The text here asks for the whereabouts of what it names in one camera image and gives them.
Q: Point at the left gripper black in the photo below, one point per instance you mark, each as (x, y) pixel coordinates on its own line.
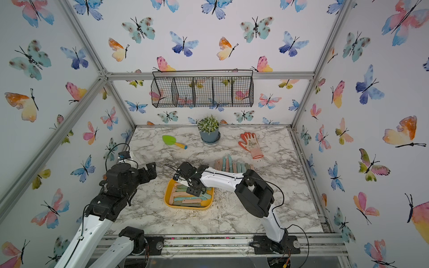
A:
(151, 170)

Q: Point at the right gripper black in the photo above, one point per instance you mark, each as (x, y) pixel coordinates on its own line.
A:
(191, 192)

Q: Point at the pink folding fruit knife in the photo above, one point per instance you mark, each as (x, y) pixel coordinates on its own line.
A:
(216, 164)

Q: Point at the pink ceramic knife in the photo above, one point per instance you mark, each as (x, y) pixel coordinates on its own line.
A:
(227, 168)

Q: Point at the pink folding knife long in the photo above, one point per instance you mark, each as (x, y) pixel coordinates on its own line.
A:
(235, 167)

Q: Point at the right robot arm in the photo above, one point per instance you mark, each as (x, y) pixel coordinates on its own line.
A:
(256, 196)

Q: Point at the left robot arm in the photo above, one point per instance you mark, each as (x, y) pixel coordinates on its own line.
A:
(98, 217)

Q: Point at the yellow storage box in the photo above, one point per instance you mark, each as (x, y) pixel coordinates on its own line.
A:
(176, 196)

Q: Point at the green yellow toy trowel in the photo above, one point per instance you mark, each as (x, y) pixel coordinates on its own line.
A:
(170, 140)

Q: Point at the potted green plant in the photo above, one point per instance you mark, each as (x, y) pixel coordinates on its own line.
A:
(208, 128)

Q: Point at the red white garden glove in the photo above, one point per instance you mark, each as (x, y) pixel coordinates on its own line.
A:
(250, 143)

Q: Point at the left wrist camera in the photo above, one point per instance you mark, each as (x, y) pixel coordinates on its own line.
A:
(124, 155)

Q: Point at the black wire wall basket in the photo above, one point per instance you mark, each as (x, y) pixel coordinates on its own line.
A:
(216, 89)

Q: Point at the aluminium front rail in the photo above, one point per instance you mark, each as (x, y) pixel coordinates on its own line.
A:
(186, 246)

